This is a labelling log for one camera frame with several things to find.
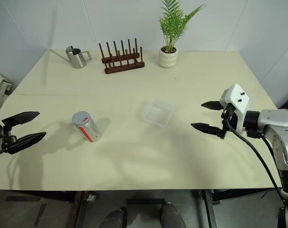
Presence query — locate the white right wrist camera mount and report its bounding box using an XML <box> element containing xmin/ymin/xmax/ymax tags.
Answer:
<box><xmin>219</xmin><ymin>83</ymin><xmax>251</xmax><ymax>133</ymax></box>

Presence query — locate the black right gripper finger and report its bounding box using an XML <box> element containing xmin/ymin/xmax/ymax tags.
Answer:
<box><xmin>201</xmin><ymin>101</ymin><xmax>223</xmax><ymax>111</ymax></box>
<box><xmin>191</xmin><ymin>122</ymin><xmax>228</xmax><ymax>140</ymax></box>

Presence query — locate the brown wooden peg rack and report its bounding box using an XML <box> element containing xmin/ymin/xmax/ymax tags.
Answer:
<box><xmin>98</xmin><ymin>38</ymin><xmax>145</xmax><ymax>75</ymax></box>

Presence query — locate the green palm plant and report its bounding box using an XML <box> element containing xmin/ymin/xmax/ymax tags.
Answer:
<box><xmin>158</xmin><ymin>0</ymin><xmax>207</xmax><ymax>53</ymax></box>

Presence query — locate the dark metal table leg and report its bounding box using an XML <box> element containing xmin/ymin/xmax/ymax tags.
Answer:
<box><xmin>198</xmin><ymin>189</ymin><xmax>232</xmax><ymax>228</ymax></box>
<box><xmin>63</xmin><ymin>190</ymin><xmax>90</xmax><ymax>228</ymax></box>

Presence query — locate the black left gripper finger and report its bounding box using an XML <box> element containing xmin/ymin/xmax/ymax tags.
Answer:
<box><xmin>4</xmin><ymin>132</ymin><xmax>48</xmax><ymax>155</ymax></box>
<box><xmin>1</xmin><ymin>111</ymin><xmax>41</xmax><ymax>131</ymax></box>

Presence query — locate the silver and red can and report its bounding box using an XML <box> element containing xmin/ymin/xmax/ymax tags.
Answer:
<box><xmin>75</xmin><ymin>116</ymin><xmax>102</xmax><ymax>143</ymax></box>

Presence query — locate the dark rounded shape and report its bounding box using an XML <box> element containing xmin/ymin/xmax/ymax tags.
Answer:
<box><xmin>160</xmin><ymin>201</ymin><xmax>188</xmax><ymax>228</ymax></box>
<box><xmin>98</xmin><ymin>206</ymin><xmax>128</xmax><ymax>228</ymax></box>

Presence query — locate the white ribbed plant pot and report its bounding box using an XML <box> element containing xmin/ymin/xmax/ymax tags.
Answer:
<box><xmin>158</xmin><ymin>46</ymin><xmax>179</xmax><ymax>69</ymax></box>

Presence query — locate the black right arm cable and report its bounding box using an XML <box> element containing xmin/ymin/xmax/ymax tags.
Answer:
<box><xmin>223</xmin><ymin>115</ymin><xmax>286</xmax><ymax>205</ymax></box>

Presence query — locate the clear plastic container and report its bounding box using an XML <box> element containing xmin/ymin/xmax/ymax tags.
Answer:
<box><xmin>137</xmin><ymin>96</ymin><xmax>177</xmax><ymax>129</ymax></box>

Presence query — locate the steel watering can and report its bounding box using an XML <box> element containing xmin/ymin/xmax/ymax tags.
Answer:
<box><xmin>50</xmin><ymin>45</ymin><xmax>93</xmax><ymax>69</ymax></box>

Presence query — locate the grey plastic jar lid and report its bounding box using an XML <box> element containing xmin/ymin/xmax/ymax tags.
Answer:
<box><xmin>71</xmin><ymin>111</ymin><xmax>93</xmax><ymax>127</ymax></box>

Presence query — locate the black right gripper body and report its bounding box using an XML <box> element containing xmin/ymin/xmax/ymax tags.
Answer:
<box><xmin>221</xmin><ymin>104</ymin><xmax>239</xmax><ymax>133</ymax></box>

